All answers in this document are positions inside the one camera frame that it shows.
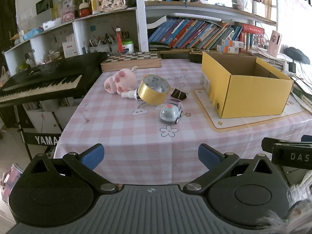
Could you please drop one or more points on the black keyboard stand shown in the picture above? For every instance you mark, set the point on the black keyboard stand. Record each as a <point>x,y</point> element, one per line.
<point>43,140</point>

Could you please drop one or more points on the person's right sleeve cuff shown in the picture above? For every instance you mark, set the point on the person's right sleeve cuff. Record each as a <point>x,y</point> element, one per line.
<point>295,207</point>

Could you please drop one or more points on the yellow cardboard box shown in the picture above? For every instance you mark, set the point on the yellow cardboard box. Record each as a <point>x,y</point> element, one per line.
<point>253,97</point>

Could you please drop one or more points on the pink small box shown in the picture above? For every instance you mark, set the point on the pink small box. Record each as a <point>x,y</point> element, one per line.
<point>67,15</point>

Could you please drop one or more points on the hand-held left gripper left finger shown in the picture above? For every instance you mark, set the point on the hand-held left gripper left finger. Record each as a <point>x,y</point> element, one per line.
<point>93,156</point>

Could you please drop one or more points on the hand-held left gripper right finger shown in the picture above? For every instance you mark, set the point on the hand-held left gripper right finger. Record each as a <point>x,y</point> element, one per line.
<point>208,156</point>

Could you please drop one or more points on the red thick book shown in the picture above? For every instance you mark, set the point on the red thick book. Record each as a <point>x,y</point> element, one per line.
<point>253,28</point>

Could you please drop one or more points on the green book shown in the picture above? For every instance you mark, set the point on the green book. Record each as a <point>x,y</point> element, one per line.
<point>303,97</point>

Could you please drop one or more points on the black domed object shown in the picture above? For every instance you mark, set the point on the black domed object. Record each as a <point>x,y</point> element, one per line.
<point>296,54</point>

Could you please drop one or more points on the black box brass fitting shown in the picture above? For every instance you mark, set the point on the black box brass fitting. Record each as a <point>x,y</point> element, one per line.
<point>195,57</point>

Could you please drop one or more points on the black electronic keyboard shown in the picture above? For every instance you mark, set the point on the black electronic keyboard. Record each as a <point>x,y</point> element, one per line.
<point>61,68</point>

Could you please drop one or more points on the row of blue-spined books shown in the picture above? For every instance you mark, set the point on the row of blue-spined books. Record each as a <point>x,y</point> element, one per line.
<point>195,33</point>

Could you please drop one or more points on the green-lid white jar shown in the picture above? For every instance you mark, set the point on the green-lid white jar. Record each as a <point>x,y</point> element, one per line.
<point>127,47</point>

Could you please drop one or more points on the pink checked cloth desktop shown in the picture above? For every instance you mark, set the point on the pink checked cloth desktop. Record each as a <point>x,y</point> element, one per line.
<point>121,139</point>

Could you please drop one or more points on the white bookshelf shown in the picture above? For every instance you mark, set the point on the white bookshelf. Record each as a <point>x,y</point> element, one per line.
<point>141,17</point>

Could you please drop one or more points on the grey toy car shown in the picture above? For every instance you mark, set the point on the grey toy car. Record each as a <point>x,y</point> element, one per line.
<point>169,114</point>

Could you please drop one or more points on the pile of white papers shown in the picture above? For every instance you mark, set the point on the pile of white papers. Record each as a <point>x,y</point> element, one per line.
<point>265,56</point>

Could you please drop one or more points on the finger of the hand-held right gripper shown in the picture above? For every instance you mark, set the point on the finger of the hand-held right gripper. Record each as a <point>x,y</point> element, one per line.
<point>267,142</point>

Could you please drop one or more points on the pen holder with pens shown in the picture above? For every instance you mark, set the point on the pen holder with pens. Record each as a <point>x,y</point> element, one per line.
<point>102,47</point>

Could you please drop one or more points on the black power adapter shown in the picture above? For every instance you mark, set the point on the black power adapter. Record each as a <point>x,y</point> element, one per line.
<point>292,67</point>

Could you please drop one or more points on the red tassel ornament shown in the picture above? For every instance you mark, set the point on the red tassel ornament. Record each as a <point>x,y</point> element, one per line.
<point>119,41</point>

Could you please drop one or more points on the white spray bottle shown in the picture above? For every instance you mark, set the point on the white spray bottle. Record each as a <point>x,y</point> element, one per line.
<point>129,94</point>

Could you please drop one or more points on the white power strip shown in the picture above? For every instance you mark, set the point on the white power strip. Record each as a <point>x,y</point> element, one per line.
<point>286,65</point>

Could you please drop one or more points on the pink patterned bag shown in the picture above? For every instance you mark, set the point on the pink patterned bag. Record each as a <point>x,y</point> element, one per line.
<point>9,182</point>

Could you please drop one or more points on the white plastic container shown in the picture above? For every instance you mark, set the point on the white plastic container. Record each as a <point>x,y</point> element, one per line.
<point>219,0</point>

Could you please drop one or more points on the wooden chessboard box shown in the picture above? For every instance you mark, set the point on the wooden chessboard box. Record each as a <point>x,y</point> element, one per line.
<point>131,61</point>

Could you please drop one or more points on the pink plastic desk gadget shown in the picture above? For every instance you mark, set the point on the pink plastic desk gadget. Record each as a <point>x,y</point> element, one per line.
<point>275,42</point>

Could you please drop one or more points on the white orange small carton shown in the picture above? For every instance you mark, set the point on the white orange small carton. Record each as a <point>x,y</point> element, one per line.
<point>232,43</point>
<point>228,49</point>

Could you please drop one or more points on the pink plush toy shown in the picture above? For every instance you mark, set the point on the pink plush toy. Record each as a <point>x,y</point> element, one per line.
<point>121,79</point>

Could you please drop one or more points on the red white round figurine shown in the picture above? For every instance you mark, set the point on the red white round figurine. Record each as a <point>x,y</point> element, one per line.
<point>84,11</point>

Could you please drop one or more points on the gold tape roll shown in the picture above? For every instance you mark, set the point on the gold tape roll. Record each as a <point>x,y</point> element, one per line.
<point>151,95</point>

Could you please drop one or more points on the white orange-edged desk mat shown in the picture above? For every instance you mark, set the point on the white orange-edged desk mat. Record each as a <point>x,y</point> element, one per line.
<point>243,124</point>

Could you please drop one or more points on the white box red label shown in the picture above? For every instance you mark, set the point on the white box red label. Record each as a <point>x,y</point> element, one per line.
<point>70,48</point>

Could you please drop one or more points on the black binder clip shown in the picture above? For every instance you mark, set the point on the black binder clip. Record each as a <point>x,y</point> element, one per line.
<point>177,94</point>

